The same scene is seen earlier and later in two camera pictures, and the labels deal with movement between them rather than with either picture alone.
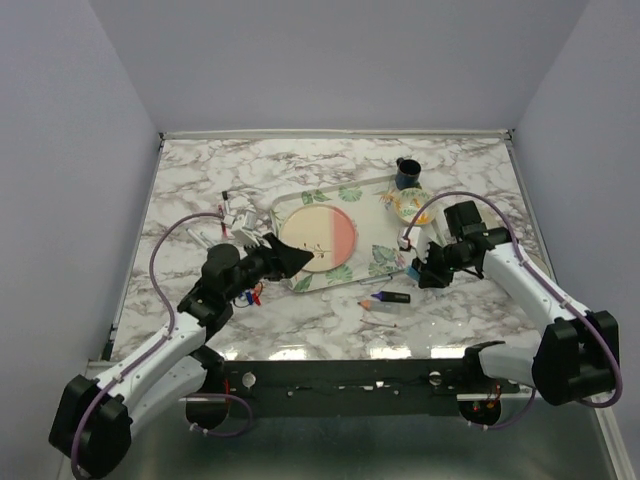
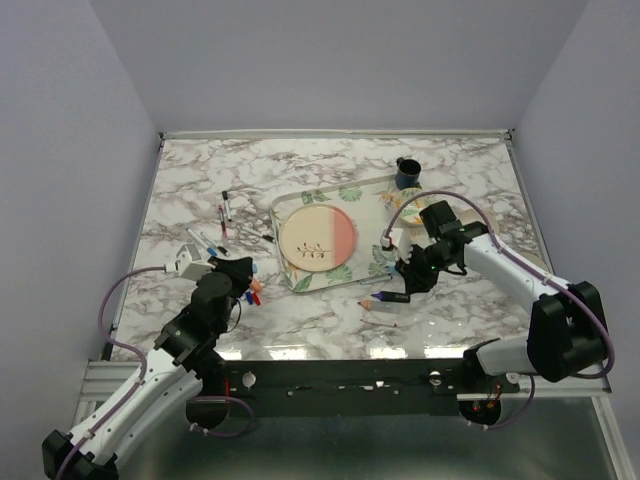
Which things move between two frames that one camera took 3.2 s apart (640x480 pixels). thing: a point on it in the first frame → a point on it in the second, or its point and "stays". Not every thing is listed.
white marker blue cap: [194, 236] stays
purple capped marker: [391, 296] stays
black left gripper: [282, 260] → [239, 269]
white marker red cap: [379, 324] stays
